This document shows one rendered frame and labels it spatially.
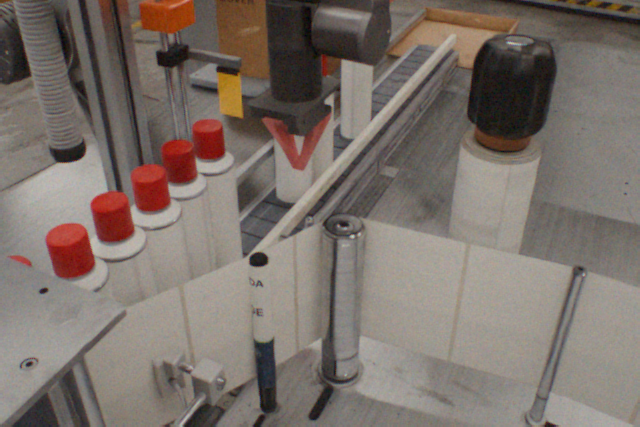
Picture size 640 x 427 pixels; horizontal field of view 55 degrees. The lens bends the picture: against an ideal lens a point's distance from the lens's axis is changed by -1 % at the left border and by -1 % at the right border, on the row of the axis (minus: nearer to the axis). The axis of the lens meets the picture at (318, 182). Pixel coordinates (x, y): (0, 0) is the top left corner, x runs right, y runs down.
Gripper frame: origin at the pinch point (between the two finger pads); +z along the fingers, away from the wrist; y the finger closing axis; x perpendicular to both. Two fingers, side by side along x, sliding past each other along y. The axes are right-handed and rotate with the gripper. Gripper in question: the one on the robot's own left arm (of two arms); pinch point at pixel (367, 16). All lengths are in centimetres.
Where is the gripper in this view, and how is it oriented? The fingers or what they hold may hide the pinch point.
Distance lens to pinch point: 106.2
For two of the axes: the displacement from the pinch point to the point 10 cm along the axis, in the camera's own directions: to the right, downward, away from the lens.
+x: 3.3, 1.8, 9.3
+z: -3.1, 9.5, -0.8
